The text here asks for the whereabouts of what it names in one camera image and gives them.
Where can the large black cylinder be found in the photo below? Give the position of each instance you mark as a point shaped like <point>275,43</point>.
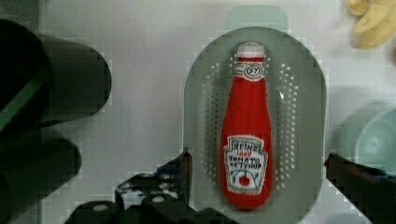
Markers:
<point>46,80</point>

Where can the green cup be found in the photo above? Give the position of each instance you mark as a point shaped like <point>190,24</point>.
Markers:
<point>376,145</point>

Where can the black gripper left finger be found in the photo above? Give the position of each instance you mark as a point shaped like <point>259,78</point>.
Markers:
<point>161,197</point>

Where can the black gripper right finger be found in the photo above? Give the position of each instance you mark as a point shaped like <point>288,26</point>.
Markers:
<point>372,191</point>

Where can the green oval strainer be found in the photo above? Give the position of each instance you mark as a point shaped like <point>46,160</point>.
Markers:
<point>297,102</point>

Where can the red ketchup bottle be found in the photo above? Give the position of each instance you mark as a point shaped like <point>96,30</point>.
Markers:
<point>246,163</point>

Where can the yellow banana toy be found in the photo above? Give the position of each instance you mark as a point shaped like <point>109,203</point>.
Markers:
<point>377,24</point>

